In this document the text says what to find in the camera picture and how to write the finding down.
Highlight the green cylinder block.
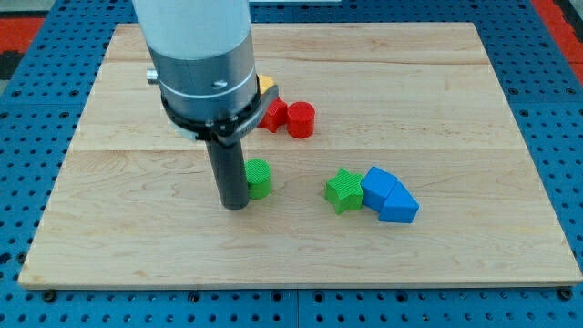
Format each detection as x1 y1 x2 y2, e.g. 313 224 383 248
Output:
245 159 271 200

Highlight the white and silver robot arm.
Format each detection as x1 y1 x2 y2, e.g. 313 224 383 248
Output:
133 0 279 146

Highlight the red star block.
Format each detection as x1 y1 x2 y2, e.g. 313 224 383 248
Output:
259 97 288 133

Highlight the green star block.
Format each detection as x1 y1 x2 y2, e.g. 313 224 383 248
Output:
324 168 364 214

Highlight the red cylinder block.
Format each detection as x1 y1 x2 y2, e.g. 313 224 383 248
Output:
287 101 315 138

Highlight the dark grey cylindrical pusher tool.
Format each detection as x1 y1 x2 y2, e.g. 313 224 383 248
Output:
206 140 250 210

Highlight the yellow block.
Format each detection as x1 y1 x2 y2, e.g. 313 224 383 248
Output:
258 75 275 95

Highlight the blue cube block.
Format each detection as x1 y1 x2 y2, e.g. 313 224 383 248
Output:
361 166 398 212

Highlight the blue triangular prism block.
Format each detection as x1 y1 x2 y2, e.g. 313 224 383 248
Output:
379 182 420 224

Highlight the light wooden board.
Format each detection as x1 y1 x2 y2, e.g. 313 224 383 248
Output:
19 23 582 290

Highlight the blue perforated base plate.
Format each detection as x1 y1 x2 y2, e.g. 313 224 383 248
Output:
1 0 582 327

